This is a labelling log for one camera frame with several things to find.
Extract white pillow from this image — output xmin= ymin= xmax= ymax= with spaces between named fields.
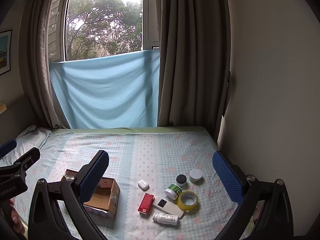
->
xmin=0 ymin=125 xmax=53 ymax=167

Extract grey curtain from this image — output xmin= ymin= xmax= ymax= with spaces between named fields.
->
xmin=19 ymin=0 xmax=73 ymax=130
xmin=155 ymin=0 xmax=232 ymax=142

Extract green label jar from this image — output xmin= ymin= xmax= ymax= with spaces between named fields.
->
xmin=164 ymin=184 xmax=183 ymax=200

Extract cardboard box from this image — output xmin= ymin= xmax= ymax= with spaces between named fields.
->
xmin=61 ymin=169 xmax=120 ymax=218

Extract red carton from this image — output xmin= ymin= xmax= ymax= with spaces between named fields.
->
xmin=138 ymin=193 xmax=155 ymax=215

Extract checked floral bed sheet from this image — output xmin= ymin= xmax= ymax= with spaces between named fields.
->
xmin=0 ymin=129 xmax=248 ymax=240

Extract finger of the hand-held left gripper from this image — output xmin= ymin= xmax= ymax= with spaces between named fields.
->
xmin=0 ymin=147 xmax=41 ymax=180
xmin=0 ymin=139 xmax=17 ymax=158

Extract green under sheet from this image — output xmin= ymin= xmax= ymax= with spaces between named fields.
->
xmin=51 ymin=126 xmax=208 ymax=134

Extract white pill bottle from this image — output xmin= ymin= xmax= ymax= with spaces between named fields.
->
xmin=153 ymin=212 xmax=179 ymax=226

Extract light blue cloth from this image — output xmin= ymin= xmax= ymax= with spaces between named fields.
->
xmin=49 ymin=49 xmax=161 ymax=129

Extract person's left hand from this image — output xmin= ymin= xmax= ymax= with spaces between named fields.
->
xmin=9 ymin=199 xmax=26 ymax=234

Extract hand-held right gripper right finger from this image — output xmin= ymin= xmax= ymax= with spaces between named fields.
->
xmin=212 ymin=151 xmax=294 ymax=240

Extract white louvered window sash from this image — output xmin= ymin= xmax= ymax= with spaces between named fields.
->
xmin=48 ymin=0 xmax=70 ymax=62

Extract white lid jar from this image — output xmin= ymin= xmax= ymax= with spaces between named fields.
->
xmin=189 ymin=169 xmax=203 ymax=183

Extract trees outside window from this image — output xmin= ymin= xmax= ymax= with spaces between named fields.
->
xmin=66 ymin=0 xmax=143 ymax=61

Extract framed wall picture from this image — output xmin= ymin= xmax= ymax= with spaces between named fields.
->
xmin=0 ymin=30 xmax=13 ymax=75

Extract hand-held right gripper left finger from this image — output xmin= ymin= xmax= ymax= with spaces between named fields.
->
xmin=28 ymin=150 xmax=110 ymax=240

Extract white rectangular device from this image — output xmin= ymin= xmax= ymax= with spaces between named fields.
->
xmin=152 ymin=196 xmax=185 ymax=218

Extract yellow tape roll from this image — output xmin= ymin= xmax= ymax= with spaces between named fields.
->
xmin=177 ymin=190 xmax=199 ymax=211

